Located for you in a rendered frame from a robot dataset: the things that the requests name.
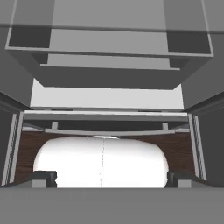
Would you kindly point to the white round object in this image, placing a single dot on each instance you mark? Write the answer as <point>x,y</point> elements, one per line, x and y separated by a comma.
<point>102,160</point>

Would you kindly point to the grey fridge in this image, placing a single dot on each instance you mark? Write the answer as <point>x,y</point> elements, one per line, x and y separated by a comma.
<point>110,75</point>

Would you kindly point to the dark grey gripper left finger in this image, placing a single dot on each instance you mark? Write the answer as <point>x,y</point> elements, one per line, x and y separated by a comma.
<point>43,176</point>

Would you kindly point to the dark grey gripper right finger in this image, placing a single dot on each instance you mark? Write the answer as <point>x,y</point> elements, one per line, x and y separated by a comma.
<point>178,176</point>

